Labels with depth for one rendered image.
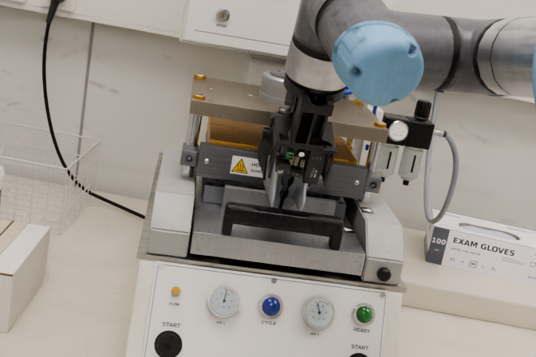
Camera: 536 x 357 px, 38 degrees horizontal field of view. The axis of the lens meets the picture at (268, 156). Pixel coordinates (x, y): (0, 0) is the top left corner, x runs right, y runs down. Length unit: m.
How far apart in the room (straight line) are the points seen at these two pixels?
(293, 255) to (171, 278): 0.16
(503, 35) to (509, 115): 0.94
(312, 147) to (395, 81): 0.19
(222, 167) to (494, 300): 0.62
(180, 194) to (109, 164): 0.73
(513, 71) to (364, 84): 0.13
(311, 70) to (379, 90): 0.14
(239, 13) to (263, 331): 0.50
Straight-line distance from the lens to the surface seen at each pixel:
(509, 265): 1.53
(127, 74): 1.65
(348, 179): 1.05
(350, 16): 0.75
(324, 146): 0.90
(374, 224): 1.02
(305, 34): 0.83
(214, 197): 1.06
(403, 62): 0.72
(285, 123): 0.91
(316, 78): 0.84
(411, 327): 1.35
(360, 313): 1.00
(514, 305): 1.45
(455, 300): 1.42
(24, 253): 1.16
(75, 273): 1.32
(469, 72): 0.78
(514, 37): 0.72
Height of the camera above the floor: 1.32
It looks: 15 degrees down
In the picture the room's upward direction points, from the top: 10 degrees clockwise
